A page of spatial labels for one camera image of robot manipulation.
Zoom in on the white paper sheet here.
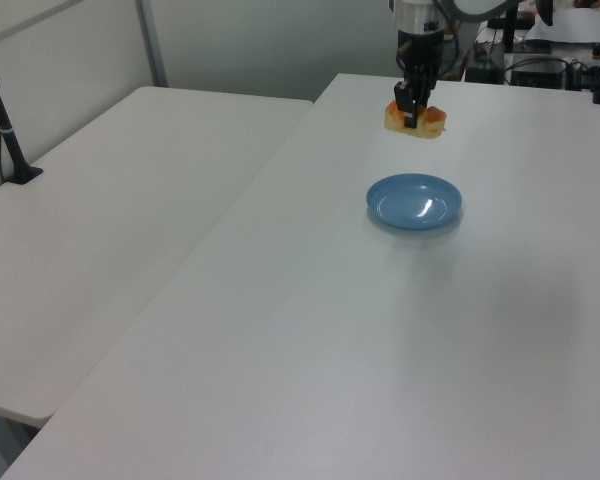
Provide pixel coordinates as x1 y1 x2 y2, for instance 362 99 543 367
522 8 600 47

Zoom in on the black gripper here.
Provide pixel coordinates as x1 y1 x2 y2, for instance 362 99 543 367
393 29 445 129

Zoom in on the grey partition post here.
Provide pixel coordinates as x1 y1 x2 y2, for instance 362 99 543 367
133 0 169 89

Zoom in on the black cable bundle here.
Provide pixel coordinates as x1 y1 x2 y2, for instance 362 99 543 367
568 58 600 92

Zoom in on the small black box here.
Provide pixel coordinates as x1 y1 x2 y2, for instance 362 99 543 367
465 63 502 84

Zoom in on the black upright stand post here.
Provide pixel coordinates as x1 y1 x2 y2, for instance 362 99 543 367
501 0 520 54

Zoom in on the black camera stand pole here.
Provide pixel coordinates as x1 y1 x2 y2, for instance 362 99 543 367
0 38 45 186

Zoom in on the white side table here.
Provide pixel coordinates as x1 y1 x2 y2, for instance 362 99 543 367
0 85 315 430

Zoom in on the black electronics box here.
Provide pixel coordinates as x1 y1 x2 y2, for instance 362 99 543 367
509 57 572 91

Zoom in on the blue round plate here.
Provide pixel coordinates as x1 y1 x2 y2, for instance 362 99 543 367
365 172 465 232

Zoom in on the bread with orange topping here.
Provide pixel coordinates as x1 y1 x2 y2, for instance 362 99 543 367
383 98 449 139

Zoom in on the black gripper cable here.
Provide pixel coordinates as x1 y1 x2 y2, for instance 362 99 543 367
432 0 465 81

